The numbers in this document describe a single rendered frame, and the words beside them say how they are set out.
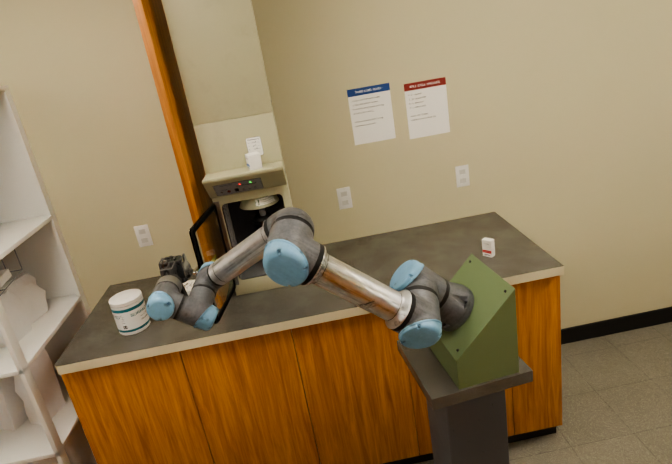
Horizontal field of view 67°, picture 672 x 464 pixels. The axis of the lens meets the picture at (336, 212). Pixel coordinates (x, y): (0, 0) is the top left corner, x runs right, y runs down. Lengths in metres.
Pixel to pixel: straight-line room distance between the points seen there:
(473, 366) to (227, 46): 1.43
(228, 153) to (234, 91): 0.25
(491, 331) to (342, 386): 0.92
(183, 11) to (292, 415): 1.69
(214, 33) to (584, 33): 1.79
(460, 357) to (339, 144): 1.37
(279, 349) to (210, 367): 0.29
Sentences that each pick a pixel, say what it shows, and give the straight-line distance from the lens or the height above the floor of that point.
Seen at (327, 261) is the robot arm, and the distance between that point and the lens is 1.29.
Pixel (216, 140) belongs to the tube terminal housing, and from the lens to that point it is 2.12.
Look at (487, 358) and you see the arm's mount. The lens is 1.59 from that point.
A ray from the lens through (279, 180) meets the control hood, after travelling 2.08.
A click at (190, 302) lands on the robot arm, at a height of 1.31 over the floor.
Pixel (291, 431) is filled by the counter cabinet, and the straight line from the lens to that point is 2.41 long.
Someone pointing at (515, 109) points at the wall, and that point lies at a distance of 2.78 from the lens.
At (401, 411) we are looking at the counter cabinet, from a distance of 2.42.
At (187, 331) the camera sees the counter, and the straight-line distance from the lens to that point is 2.18.
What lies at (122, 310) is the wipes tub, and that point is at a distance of 2.26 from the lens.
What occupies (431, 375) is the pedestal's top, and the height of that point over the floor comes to 0.94.
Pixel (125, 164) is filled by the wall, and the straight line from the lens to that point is 2.67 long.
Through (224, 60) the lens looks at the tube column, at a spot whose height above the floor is 1.93.
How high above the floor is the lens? 1.96
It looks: 19 degrees down
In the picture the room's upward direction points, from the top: 10 degrees counter-clockwise
